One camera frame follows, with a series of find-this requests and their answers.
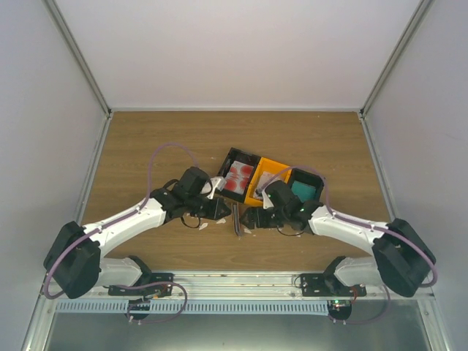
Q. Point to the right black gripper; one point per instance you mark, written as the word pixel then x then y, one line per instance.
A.
pixel 251 213

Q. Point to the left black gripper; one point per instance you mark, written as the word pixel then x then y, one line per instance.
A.
pixel 214 213

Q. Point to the brown leather card holder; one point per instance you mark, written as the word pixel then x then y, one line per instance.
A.
pixel 237 219

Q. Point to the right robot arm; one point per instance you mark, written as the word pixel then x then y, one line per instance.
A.
pixel 397 258

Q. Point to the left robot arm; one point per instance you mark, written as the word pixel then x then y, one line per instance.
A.
pixel 78 260

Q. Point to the red circle card stack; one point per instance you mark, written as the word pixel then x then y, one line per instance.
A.
pixel 238 177

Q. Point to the white patterned card stack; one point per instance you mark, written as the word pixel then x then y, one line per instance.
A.
pixel 262 180

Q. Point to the black bin with red cards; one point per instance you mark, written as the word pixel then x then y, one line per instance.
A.
pixel 235 154

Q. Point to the teal card stack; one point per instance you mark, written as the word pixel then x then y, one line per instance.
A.
pixel 303 191

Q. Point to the black bin with teal cards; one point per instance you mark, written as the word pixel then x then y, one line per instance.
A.
pixel 307 178

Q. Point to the orange bin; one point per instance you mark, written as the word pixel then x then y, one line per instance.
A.
pixel 270 166

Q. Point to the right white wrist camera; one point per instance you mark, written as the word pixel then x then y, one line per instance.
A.
pixel 267 202

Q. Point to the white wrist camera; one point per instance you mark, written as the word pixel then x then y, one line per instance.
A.
pixel 267 202
pixel 216 184

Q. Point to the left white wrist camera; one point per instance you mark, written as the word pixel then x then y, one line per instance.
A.
pixel 216 184

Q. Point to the aluminium rail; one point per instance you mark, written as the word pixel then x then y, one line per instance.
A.
pixel 256 285

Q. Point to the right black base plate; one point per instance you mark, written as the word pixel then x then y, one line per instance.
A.
pixel 340 299

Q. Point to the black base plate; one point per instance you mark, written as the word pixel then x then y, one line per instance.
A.
pixel 155 285
pixel 340 299

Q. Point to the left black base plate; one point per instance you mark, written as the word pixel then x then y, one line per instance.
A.
pixel 155 285

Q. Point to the grey slotted cable duct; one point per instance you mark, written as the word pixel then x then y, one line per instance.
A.
pixel 196 307

